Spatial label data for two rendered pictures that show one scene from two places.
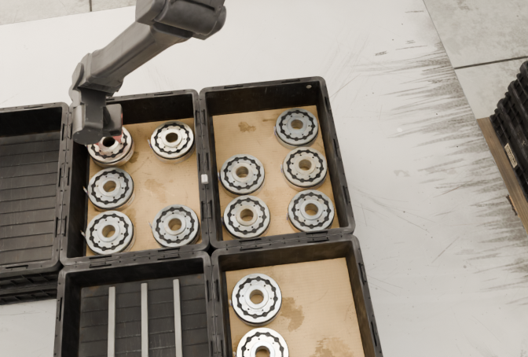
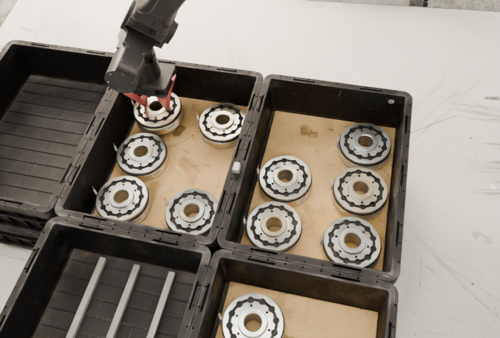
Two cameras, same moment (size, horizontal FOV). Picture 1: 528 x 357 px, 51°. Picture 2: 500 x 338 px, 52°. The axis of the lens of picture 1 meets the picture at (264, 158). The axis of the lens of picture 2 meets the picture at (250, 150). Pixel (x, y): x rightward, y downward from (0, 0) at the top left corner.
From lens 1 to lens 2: 0.31 m
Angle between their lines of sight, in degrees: 14
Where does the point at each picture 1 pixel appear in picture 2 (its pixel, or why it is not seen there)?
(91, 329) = (65, 296)
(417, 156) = not seen: outside the picture
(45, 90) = not seen: hidden behind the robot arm
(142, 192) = (173, 168)
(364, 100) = (458, 143)
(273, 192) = (315, 209)
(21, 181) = (63, 124)
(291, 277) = (304, 313)
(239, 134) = (297, 136)
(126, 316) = (106, 295)
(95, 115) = (133, 59)
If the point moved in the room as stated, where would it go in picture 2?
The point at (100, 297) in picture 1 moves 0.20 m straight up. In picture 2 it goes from (88, 265) to (46, 214)
